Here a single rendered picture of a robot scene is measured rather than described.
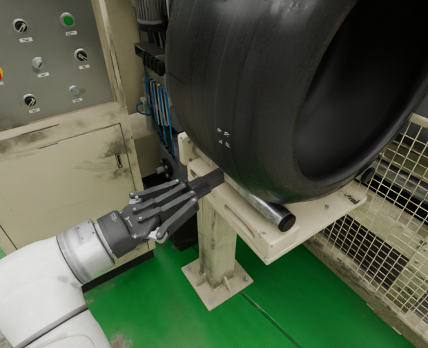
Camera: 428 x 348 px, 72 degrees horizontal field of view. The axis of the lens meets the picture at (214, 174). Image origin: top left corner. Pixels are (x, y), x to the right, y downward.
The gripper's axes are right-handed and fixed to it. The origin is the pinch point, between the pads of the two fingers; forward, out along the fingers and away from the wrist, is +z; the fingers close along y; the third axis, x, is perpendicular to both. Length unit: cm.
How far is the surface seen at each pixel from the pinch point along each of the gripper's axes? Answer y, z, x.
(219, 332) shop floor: 10, -3, 101
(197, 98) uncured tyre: 1.3, 1.5, -16.9
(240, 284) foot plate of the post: 22, 19, 102
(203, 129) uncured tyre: 0.1, 1.2, -11.8
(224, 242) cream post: 27, 16, 68
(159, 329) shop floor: 26, -24, 98
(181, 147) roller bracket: 24.4, 6.3, 9.4
